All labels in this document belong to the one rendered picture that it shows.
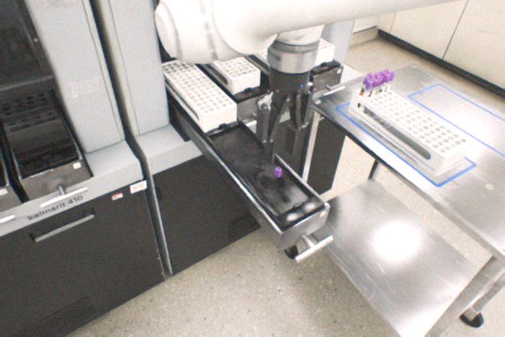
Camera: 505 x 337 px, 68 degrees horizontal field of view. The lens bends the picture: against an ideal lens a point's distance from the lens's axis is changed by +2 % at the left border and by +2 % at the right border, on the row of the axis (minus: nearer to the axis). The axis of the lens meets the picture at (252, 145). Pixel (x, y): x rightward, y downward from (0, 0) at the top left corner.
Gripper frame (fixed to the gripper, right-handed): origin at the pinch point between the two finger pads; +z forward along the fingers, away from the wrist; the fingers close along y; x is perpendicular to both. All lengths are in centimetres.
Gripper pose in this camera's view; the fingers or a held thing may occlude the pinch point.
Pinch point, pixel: (280, 146)
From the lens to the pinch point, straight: 80.9
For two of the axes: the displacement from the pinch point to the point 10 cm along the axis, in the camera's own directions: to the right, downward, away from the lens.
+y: -8.3, 3.5, -4.4
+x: 5.6, 5.7, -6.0
